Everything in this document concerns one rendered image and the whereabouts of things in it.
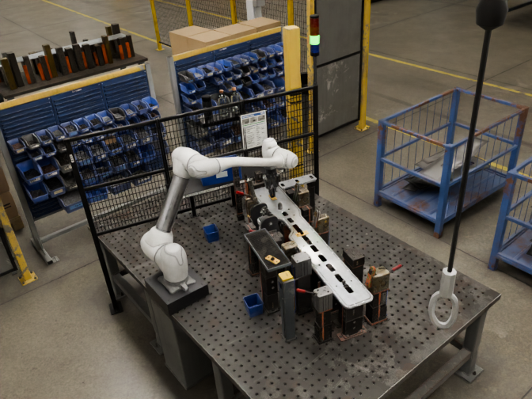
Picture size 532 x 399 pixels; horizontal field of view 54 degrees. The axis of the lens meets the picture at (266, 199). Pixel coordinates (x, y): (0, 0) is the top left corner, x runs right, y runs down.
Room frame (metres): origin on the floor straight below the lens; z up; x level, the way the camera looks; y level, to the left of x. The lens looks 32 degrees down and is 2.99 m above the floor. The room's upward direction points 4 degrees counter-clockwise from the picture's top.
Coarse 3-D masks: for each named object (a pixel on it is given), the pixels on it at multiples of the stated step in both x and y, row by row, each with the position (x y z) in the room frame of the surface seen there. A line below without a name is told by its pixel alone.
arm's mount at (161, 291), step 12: (156, 276) 2.62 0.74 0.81; (192, 276) 2.62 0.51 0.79; (156, 288) 2.51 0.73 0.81; (192, 288) 2.50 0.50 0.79; (204, 288) 2.52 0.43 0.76; (156, 300) 2.50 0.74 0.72; (168, 300) 2.40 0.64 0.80; (180, 300) 2.42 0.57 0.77; (192, 300) 2.47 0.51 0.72; (168, 312) 2.37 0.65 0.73
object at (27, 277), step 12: (0, 204) 3.67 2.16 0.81; (0, 216) 3.65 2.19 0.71; (0, 228) 3.65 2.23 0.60; (0, 240) 3.64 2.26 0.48; (12, 240) 3.67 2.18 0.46; (0, 252) 3.63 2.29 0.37; (0, 264) 3.61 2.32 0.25; (12, 264) 3.64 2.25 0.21; (24, 264) 3.68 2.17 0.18; (0, 276) 3.57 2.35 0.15; (24, 276) 3.66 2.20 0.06; (36, 276) 3.71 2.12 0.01
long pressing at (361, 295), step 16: (256, 192) 3.26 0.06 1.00; (272, 192) 3.24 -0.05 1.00; (272, 208) 3.03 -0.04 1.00; (288, 208) 3.02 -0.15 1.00; (288, 224) 2.82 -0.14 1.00; (304, 224) 2.81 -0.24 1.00; (304, 240) 2.64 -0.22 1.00; (320, 240) 2.63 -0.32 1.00; (336, 256) 2.46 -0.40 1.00; (320, 272) 2.32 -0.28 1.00; (336, 272) 2.31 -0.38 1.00; (336, 288) 2.18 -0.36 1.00; (352, 288) 2.17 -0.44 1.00; (352, 304) 2.04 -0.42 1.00
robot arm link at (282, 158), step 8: (280, 152) 3.01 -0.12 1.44; (288, 152) 3.01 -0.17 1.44; (224, 160) 2.86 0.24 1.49; (232, 160) 2.89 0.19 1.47; (240, 160) 2.91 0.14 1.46; (248, 160) 2.92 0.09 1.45; (256, 160) 2.92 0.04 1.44; (264, 160) 2.93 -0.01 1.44; (272, 160) 2.94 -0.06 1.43; (280, 160) 2.96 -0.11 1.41; (288, 160) 2.95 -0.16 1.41; (296, 160) 2.97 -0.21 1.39; (224, 168) 2.83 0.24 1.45; (288, 168) 2.96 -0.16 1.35
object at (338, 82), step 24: (312, 0) 5.74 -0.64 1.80; (336, 0) 6.01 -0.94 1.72; (360, 0) 6.27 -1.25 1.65; (336, 24) 6.01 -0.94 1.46; (360, 24) 6.28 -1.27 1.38; (336, 48) 6.03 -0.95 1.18; (360, 48) 6.28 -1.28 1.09; (312, 72) 5.75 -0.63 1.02; (336, 72) 6.05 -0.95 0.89; (360, 72) 6.28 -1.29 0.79; (312, 96) 5.75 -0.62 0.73; (336, 96) 6.06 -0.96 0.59; (360, 96) 6.29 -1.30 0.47; (312, 120) 5.75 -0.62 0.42; (336, 120) 6.06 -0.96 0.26; (360, 120) 6.31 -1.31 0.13; (312, 144) 5.75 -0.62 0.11
